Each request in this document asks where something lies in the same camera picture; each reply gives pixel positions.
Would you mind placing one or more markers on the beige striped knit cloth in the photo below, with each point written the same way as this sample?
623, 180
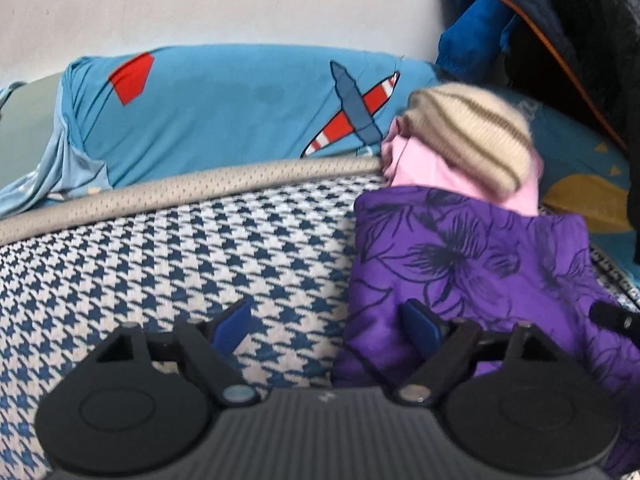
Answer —
475, 130

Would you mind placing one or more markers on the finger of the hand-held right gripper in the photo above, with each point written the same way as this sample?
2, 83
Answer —
615, 320

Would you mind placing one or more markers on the black quilted jacket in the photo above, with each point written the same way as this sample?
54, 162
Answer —
590, 35

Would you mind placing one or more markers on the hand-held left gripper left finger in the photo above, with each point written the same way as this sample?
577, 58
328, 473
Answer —
232, 327

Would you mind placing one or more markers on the pink cloth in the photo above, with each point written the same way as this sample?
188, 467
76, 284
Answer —
430, 170

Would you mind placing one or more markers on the purple floral shirt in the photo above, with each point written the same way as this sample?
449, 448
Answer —
475, 260

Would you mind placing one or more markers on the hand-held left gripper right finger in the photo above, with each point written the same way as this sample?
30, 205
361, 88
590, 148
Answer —
420, 327

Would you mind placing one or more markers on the blue cushion with yellow patch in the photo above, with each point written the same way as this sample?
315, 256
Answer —
585, 190

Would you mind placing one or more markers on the blue pillow with red pentagon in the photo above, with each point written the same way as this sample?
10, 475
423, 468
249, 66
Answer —
225, 110

